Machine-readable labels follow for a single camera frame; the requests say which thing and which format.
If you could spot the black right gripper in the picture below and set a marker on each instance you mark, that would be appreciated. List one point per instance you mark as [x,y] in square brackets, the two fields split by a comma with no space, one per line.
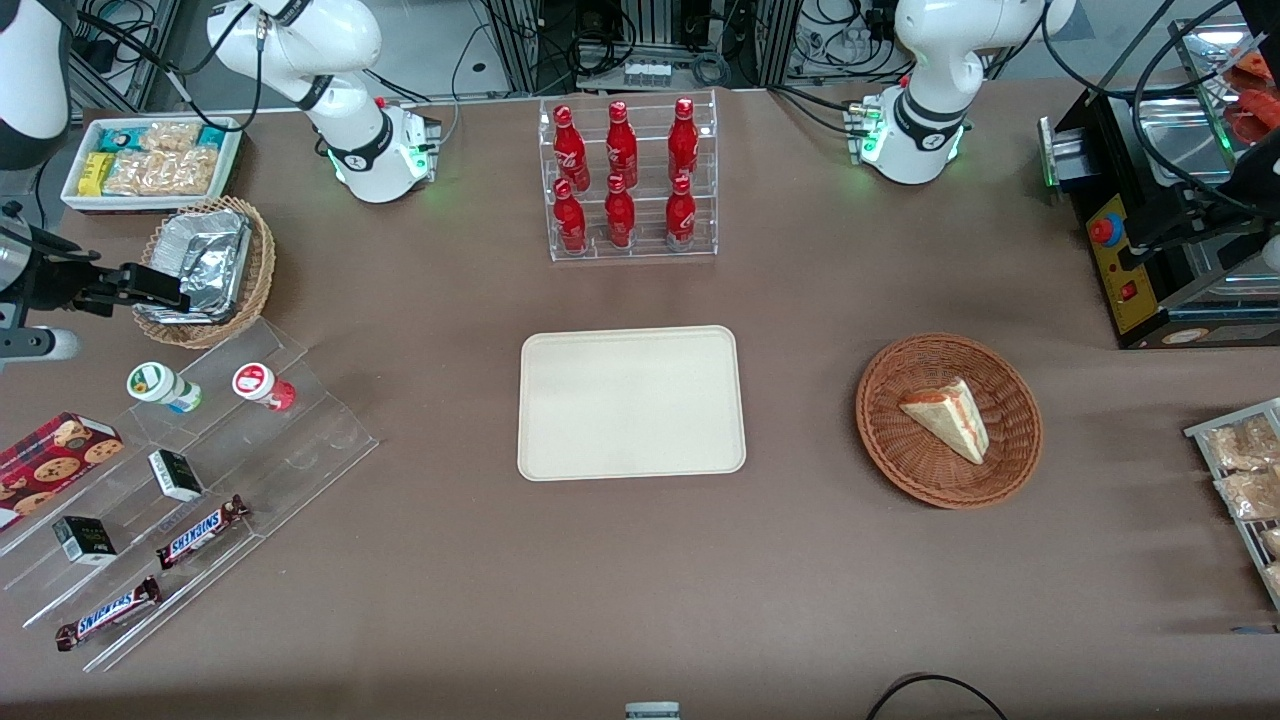
[58,283]

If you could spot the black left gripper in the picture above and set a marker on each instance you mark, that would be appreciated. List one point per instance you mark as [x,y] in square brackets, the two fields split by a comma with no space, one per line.
[1213,209]

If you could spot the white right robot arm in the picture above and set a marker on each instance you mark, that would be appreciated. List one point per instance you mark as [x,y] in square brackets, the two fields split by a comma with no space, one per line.
[300,40]

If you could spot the silver foil tray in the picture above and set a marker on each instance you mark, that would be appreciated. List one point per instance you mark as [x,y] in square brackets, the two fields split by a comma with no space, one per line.
[210,260]

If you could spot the beige plastic tray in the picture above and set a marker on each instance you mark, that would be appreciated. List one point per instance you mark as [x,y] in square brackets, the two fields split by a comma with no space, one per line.
[630,402]

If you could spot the black sealing machine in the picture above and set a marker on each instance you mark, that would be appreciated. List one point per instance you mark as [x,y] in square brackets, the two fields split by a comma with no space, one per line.
[1110,280]

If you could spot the light wicker basket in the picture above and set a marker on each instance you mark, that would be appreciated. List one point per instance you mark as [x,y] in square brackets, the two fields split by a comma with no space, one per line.
[262,260]

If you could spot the large clear cracker bag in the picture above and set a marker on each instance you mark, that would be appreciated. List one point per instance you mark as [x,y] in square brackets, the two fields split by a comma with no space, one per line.
[160,172]

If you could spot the white plastic snack bin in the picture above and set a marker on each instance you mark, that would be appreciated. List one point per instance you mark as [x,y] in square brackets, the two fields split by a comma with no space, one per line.
[75,200]

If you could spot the yellow snack packet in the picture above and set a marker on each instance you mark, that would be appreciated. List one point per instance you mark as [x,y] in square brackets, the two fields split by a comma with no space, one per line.
[95,174]

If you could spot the red lid yogurt cup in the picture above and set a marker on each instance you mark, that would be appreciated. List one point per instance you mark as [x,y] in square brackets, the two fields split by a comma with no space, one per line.
[258,384]

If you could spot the small clear cracker bag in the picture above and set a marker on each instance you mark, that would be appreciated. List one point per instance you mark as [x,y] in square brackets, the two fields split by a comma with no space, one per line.
[170,136]

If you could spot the teal snack packet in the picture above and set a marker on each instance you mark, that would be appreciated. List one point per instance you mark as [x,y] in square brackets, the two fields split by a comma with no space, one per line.
[211,137]
[120,138]

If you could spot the red snack packet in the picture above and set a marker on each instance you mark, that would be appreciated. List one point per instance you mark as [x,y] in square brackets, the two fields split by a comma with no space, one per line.
[1255,118]

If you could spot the small black box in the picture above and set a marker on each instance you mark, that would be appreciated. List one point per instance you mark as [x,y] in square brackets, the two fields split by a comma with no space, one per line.
[85,541]
[176,476]

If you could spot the red plaid cookie box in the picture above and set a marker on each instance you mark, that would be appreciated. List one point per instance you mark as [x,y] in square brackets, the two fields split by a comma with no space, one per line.
[50,462]

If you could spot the clear acrylic tiered stand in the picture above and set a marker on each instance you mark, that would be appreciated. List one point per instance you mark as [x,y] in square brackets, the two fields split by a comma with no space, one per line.
[300,450]

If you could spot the clear bag of snacks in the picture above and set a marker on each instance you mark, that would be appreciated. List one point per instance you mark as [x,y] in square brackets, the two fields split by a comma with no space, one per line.
[1240,445]
[1250,494]

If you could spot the Snickers chocolate bar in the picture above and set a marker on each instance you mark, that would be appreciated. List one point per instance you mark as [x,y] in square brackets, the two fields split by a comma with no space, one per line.
[108,613]
[200,532]

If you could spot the wrapped sandwich wedge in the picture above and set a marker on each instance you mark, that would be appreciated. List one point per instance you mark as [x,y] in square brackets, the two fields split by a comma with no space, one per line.
[950,418]

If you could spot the brown round wicker basket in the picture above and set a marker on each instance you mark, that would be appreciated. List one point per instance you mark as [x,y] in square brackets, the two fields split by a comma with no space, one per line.
[900,450]

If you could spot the red cola bottle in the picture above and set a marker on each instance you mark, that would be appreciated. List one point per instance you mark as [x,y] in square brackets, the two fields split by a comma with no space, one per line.
[621,148]
[570,222]
[619,218]
[680,218]
[683,145]
[570,150]

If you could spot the clear acrylic bottle rack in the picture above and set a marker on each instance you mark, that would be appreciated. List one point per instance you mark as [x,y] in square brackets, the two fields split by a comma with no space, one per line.
[645,250]

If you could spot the white power strip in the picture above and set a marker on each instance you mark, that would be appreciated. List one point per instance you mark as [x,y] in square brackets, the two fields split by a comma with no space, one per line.
[647,73]

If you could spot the small grey device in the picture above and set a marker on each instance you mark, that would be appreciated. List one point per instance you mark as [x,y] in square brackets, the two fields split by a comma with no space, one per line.
[652,711]

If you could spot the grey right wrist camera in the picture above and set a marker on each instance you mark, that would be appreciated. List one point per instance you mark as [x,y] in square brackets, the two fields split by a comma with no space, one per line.
[40,345]

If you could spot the aluminium equipment frame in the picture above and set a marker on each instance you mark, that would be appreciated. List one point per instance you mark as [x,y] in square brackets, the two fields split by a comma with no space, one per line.
[520,40]

